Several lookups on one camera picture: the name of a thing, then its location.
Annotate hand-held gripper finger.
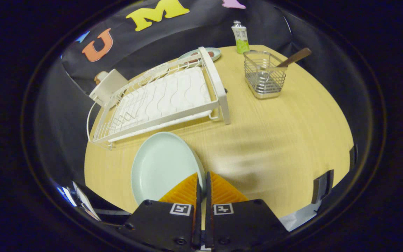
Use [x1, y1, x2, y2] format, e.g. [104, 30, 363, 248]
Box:
[205, 171, 289, 252]
[119, 171, 202, 252]

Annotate light green plate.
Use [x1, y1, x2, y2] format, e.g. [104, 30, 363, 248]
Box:
[131, 132, 207, 207]

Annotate white dish rack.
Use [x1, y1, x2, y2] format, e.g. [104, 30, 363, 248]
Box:
[87, 47, 231, 150]

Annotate metal wire basket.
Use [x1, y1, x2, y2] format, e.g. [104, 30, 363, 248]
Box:
[243, 51, 288, 99]

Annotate metal spoon with brown handle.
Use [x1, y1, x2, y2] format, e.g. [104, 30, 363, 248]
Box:
[261, 48, 312, 88]

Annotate small green plate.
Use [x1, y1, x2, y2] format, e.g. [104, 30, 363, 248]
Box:
[178, 47, 222, 67]

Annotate white flat device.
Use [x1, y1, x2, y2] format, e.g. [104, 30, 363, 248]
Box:
[71, 181, 101, 222]

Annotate black table clamp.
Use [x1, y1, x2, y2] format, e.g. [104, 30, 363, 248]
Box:
[312, 170, 334, 204]
[349, 145, 358, 169]

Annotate computer monitor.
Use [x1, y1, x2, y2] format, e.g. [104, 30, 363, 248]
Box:
[57, 185, 78, 208]

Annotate white toaster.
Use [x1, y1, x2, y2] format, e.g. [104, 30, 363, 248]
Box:
[90, 69, 129, 107]

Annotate brown food piece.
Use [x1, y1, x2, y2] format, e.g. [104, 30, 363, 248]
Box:
[189, 51, 215, 64]

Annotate clear bottle with green label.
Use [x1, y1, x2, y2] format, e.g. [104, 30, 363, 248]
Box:
[232, 20, 250, 55]

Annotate black backdrop cloth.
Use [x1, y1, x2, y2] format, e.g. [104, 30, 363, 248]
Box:
[34, 0, 372, 210]

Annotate white toaster cable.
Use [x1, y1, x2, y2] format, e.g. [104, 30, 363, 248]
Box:
[86, 101, 95, 141]

